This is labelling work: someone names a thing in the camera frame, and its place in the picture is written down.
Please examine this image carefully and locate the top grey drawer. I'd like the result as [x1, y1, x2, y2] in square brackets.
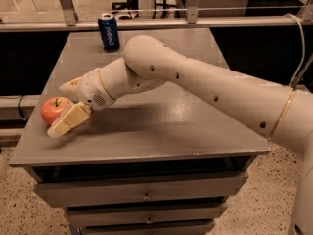
[34, 171, 248, 207]

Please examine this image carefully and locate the red apple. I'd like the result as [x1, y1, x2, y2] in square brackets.
[40, 97, 71, 125]

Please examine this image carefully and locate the grey drawer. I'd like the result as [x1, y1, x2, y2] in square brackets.
[65, 202, 228, 227]
[34, 171, 248, 207]
[82, 220, 215, 235]

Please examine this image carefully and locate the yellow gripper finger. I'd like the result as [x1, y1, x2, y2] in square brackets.
[59, 77, 81, 96]
[47, 102, 91, 138]

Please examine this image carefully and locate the middle grey drawer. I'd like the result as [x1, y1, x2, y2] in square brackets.
[65, 202, 228, 227]

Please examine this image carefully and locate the grey drawer cabinet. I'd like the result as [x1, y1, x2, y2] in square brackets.
[8, 27, 271, 235]

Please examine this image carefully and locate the metal window rail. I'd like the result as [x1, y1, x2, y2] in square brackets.
[0, 14, 313, 33]

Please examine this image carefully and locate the blue pepsi can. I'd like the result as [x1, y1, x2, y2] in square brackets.
[98, 13, 120, 52]

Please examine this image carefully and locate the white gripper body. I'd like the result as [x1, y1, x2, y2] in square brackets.
[76, 68, 115, 111]

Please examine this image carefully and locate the white cable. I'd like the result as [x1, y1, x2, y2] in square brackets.
[283, 13, 306, 86]

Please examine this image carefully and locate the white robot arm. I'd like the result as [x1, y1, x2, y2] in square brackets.
[48, 35, 313, 235]

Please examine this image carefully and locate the bottom grey drawer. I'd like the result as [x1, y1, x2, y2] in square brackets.
[82, 220, 215, 235]

